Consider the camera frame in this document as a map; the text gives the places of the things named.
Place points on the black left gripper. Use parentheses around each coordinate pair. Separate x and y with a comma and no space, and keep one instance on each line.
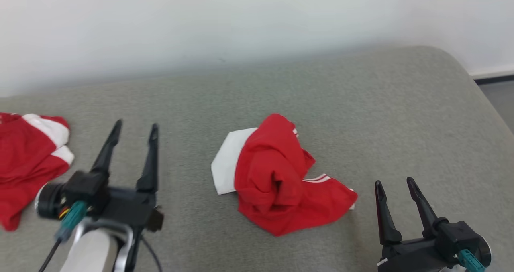
(120,208)

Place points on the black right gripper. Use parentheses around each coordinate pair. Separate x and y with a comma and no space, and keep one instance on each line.
(421,256)

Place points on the red shorts with white stripes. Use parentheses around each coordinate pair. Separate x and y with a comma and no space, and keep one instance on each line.
(24,159)

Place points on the red and white jersey shirt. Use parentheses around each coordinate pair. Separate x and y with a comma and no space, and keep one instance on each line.
(277,183)

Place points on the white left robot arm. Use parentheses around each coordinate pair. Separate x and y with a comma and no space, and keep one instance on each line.
(92,252)

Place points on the dark baseboard strip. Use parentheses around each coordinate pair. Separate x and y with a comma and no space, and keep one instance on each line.
(496,79)

